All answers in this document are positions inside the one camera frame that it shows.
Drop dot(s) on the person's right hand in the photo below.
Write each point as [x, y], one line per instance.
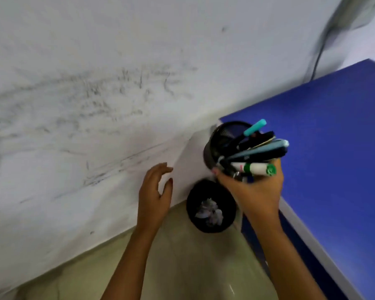
[259, 195]

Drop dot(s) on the person's left hand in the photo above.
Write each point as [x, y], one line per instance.
[151, 203]

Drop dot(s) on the person's left thumb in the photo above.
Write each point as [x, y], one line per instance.
[167, 190]

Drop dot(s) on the person's right thumb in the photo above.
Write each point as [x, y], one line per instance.
[223, 178]

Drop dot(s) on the white marker with green cap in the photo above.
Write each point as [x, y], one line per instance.
[254, 168]

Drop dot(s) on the thick black marker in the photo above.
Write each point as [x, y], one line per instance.
[262, 154]

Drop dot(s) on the slim black pen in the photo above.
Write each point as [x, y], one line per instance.
[259, 138]

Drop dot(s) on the light blue pen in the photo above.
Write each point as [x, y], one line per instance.
[268, 146]

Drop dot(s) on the pen with teal cap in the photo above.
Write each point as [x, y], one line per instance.
[255, 127]

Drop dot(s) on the person's right forearm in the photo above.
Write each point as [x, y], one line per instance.
[284, 262]

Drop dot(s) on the person's left forearm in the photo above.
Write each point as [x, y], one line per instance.
[131, 265]

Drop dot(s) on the black round waste bin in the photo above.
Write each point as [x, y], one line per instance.
[225, 196]

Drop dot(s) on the black mesh pen holder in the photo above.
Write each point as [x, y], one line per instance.
[217, 146]

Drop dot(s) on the crumpled white paper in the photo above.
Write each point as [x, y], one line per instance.
[210, 212]

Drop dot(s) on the blue desk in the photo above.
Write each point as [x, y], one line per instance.
[331, 137]

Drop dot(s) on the grey wall socket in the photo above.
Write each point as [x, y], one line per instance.
[359, 10]

